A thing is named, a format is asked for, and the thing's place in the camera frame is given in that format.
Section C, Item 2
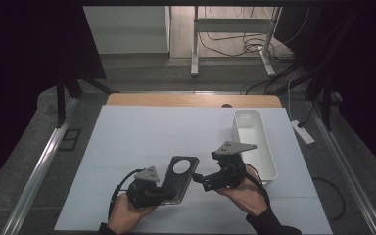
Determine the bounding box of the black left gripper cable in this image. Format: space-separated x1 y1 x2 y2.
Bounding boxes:
108 168 145 220

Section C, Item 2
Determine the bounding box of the black curtain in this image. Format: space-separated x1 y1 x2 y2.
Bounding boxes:
282 5 376 184
0 0 107 197

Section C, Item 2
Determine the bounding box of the white cabinet panel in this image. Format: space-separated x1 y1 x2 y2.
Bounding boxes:
82 6 171 55

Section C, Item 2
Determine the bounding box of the person's right hand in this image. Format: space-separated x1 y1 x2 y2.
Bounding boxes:
216 166 269 216

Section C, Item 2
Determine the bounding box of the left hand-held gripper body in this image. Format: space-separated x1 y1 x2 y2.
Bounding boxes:
125 165 169 211

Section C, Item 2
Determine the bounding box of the metal floor rail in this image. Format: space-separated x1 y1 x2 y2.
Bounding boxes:
305 99 376 235
0 97 80 235

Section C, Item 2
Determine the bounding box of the white desk frame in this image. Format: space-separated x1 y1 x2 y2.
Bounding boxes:
190 6 284 78

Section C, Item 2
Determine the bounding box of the white plastic bin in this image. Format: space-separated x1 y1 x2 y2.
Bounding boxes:
231 109 279 188

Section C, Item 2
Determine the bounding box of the black cable loop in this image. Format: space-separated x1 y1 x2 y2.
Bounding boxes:
311 176 347 221

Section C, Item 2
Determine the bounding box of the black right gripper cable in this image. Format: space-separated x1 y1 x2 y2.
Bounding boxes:
231 162 271 207

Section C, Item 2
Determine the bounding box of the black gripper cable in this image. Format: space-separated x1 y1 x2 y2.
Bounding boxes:
231 162 271 207
108 168 145 220

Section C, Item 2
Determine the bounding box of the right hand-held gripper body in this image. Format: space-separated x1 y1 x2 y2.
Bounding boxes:
202 140 259 192

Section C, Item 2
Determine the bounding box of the person's left hand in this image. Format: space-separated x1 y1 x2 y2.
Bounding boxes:
107 192 159 235

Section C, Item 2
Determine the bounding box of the black stand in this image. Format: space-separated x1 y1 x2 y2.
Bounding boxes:
54 71 120 129
305 72 345 132

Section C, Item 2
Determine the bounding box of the tangle of black cables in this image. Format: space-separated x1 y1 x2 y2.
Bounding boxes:
198 6 296 64

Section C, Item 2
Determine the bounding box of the white power strip cable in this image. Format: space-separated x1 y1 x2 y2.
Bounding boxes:
286 80 296 122

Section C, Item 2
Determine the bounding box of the white power strip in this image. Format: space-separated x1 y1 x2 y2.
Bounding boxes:
290 119 316 146

